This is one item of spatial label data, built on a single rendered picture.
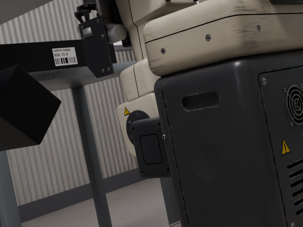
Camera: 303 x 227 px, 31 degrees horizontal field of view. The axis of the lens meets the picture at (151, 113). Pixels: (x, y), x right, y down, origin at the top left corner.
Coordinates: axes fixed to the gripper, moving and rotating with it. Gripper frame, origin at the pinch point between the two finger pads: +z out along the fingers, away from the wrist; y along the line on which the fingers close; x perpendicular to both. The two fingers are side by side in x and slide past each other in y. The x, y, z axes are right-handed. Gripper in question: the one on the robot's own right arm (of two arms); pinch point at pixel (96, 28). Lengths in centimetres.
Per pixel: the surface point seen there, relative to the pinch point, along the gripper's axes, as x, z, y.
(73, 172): -194, 70, -117
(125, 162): -197, 74, -174
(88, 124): -22.5, 35.4, -4.5
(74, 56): 7.7, 11.5, 19.5
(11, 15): 137, 31, 126
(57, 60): 7.8, 12.2, 26.9
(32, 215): -189, 91, -70
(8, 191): 19, 49, 61
